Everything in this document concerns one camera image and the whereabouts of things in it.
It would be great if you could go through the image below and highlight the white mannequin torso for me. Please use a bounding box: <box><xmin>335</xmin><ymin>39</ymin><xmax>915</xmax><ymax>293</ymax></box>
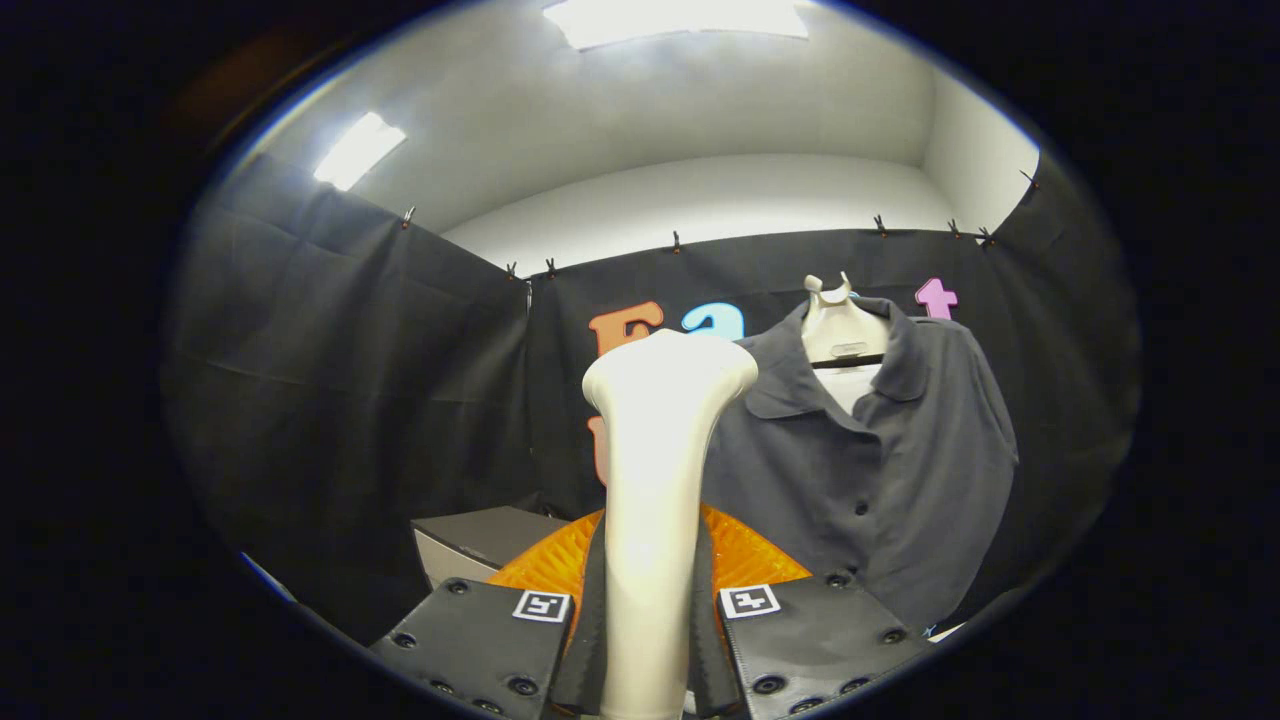
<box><xmin>802</xmin><ymin>272</ymin><xmax>891</xmax><ymax>413</ymax></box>

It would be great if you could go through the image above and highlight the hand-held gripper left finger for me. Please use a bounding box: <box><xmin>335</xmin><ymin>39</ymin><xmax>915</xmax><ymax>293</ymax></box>
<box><xmin>370</xmin><ymin>508</ymin><xmax>613</xmax><ymax>720</ymax></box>

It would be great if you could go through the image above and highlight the large ceiling light panel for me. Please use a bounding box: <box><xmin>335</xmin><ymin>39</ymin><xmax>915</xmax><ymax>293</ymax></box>
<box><xmin>543</xmin><ymin>0</ymin><xmax>809</xmax><ymax>51</ymax></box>

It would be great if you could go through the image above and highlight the black backdrop cloth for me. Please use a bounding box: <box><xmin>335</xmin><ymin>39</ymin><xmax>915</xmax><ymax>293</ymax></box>
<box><xmin>165</xmin><ymin>150</ymin><xmax>1141</xmax><ymax>646</ymax></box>

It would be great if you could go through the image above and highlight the white garment steamer head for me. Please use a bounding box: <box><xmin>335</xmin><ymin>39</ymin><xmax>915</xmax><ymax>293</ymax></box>
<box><xmin>582</xmin><ymin>328</ymin><xmax>759</xmax><ymax>720</ymax></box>

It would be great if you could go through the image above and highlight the row of black clips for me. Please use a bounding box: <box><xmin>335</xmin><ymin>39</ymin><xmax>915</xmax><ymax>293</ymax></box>
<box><xmin>400</xmin><ymin>168</ymin><xmax>1041</xmax><ymax>281</ymax></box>

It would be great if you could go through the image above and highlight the dark grey button shirt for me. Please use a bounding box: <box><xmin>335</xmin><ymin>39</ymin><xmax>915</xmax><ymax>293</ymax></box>
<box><xmin>700</xmin><ymin>295</ymin><xmax>1019</xmax><ymax>631</ymax></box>

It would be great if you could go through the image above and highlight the narrow ceiling light panel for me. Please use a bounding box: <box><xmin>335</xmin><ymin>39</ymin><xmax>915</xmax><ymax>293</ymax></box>
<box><xmin>314</xmin><ymin>112</ymin><xmax>408</xmax><ymax>191</ymax></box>

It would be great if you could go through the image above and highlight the grey drawer cabinet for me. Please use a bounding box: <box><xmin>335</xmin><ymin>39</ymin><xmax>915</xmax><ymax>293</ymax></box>
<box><xmin>412</xmin><ymin>506</ymin><xmax>571</xmax><ymax>591</ymax></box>

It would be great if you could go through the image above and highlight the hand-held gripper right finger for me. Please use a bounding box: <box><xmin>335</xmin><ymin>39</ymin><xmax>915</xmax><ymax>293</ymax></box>
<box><xmin>693</xmin><ymin>503</ymin><xmax>936</xmax><ymax>720</ymax></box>

